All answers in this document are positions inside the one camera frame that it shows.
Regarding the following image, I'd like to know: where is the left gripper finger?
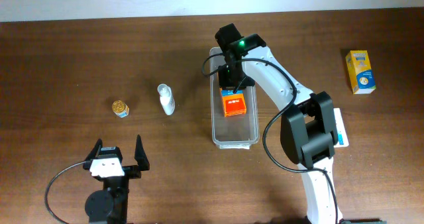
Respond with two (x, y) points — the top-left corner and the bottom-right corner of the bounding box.
(134, 135), (150, 171)
(85, 139), (103, 161)

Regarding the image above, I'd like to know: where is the orange medicine box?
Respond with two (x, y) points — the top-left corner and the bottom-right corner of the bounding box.
(220, 88), (246, 117)

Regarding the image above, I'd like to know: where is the white spray bottle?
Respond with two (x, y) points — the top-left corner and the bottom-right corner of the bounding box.
(157, 84), (176, 115)

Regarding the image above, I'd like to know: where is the white Panadol box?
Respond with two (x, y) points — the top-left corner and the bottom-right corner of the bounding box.
(334, 108), (349, 148)

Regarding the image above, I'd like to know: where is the yellow blue Woods box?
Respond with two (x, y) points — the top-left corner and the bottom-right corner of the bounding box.
(345, 50), (376, 95)

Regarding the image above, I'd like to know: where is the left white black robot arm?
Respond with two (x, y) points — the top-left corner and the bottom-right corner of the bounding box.
(83, 136), (150, 224)

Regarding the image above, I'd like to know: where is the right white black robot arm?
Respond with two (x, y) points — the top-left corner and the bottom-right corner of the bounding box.
(214, 23), (343, 223)

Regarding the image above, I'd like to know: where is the clear plastic container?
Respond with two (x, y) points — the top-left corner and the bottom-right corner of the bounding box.
(209, 45), (260, 150)

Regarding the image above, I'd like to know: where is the small gold-lid jar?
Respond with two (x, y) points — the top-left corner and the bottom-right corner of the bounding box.
(112, 100), (129, 118)

